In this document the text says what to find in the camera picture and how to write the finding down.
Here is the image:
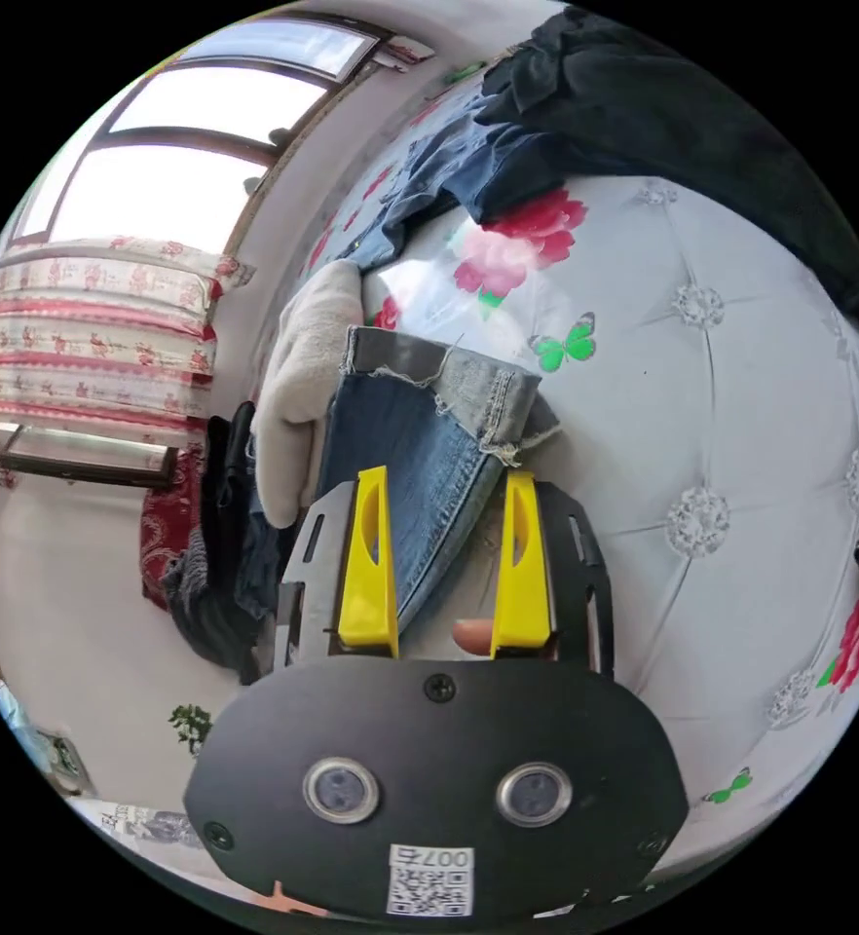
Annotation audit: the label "bed with flower-printed sheet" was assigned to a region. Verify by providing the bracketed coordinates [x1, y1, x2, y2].
[253, 43, 859, 918]

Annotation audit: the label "window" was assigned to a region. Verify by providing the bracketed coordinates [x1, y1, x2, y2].
[11, 14, 403, 251]

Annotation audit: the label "blue jeans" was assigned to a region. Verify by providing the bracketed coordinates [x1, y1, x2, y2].
[317, 323, 564, 638]

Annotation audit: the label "cupboard with glass front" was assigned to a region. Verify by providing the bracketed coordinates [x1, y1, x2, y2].
[0, 422, 180, 489]

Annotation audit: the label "green plant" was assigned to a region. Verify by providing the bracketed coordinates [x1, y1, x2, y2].
[168, 702, 216, 758]

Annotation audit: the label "red patterned cushion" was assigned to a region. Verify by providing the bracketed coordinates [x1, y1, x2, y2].
[139, 448, 208, 614]

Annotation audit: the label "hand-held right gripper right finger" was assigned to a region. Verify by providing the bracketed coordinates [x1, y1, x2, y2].
[488, 469, 552, 658]

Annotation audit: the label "stack of folded printed quilts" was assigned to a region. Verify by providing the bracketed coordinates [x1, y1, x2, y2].
[0, 236, 257, 441]

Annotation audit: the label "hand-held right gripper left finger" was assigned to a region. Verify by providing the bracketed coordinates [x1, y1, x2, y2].
[338, 466, 401, 656]

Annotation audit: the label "person's right hand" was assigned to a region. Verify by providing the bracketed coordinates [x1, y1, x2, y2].
[452, 618, 494, 657]

